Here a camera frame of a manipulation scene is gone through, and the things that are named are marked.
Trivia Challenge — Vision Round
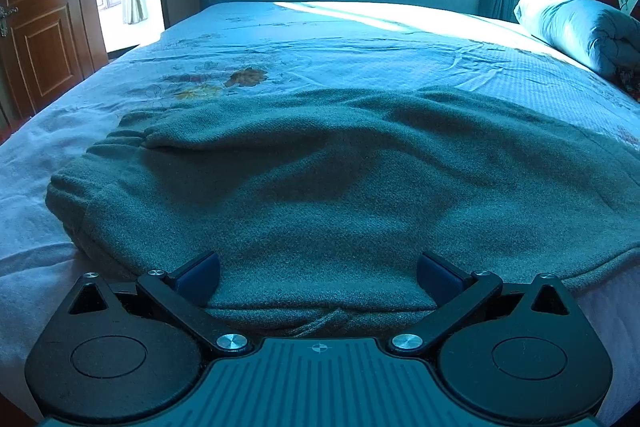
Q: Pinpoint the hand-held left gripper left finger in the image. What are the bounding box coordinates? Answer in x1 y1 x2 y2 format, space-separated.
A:
67 250 252 354

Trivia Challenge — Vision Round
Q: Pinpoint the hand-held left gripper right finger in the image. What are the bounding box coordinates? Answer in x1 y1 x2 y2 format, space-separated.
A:
388 250 571 354

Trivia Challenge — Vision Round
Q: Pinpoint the green fleece sweater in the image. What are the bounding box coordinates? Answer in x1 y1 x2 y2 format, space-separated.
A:
46 85 640 338

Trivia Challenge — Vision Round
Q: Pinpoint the bed with floral sheet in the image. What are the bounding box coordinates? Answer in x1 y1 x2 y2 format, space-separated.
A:
0 0 640 423

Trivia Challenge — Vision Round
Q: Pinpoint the rolled blue quilt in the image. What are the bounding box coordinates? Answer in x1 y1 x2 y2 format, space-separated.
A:
514 0 640 82

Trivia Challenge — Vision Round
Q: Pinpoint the brown wooden door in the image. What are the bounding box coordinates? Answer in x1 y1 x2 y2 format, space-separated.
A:
0 0 110 120

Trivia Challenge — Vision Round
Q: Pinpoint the metal door handle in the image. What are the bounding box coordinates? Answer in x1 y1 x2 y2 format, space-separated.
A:
0 6 19 38

